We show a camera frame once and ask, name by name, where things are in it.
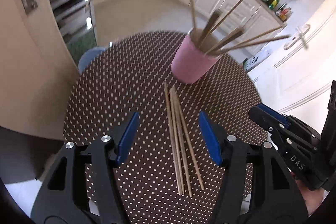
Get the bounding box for green and white carton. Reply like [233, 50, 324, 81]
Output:
[242, 49, 272, 73]

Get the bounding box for metal door handle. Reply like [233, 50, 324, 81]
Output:
[283, 24, 311, 51]

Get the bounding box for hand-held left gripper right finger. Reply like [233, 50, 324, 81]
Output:
[198, 111, 309, 224]

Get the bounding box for person's right hand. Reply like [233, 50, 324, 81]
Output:
[290, 172, 326, 215]

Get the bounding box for pink cup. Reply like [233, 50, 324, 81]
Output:
[171, 30, 222, 84]

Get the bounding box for bunch of wooden chopsticks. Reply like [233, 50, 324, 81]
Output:
[184, 0, 292, 56]

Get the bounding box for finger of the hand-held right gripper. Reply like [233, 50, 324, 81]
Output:
[256, 104, 321, 146]
[248, 107, 292, 147]

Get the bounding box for metal storage rack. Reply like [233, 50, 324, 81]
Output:
[51, 0, 98, 56]

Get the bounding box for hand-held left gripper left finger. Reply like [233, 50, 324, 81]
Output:
[30, 112, 141, 224]

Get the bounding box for round polka-dot table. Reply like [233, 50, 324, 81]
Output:
[63, 31, 268, 224]

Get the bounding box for white door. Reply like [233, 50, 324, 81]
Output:
[247, 0, 336, 135]

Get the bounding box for blue plastic stool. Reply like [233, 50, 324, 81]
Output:
[78, 47, 105, 73]

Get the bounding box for long wooden chopstick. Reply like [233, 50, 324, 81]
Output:
[172, 86, 193, 198]
[175, 99, 205, 191]
[164, 81, 182, 195]
[169, 88, 185, 194]

